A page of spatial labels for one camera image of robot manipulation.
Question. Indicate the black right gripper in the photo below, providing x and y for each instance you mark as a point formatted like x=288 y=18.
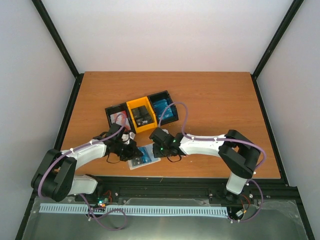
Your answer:
x=157 y=154

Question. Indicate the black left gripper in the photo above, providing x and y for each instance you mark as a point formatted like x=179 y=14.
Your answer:
x=132 y=154

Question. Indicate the black vip card stack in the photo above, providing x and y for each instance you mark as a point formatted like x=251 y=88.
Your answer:
x=141 y=116

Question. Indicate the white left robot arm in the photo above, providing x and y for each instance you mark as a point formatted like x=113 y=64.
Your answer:
x=56 y=178

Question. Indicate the black bin with blue cards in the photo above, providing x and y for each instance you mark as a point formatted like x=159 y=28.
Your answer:
x=164 y=95

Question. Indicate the blue card stack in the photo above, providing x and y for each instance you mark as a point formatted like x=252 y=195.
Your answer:
x=159 y=107

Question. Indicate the black bin with red cards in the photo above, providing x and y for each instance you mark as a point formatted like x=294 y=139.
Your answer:
x=118 y=108

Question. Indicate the red white card stack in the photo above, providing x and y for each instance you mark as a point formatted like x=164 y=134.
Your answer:
x=121 y=118

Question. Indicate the yellow plastic bin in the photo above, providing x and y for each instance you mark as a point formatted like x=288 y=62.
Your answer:
x=139 y=102

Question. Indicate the black aluminium table frame rail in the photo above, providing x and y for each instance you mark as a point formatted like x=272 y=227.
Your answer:
x=211 y=189

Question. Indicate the light blue slotted cable duct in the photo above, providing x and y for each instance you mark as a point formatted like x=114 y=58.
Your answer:
x=137 y=210

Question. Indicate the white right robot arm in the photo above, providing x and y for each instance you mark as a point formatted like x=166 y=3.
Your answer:
x=241 y=156

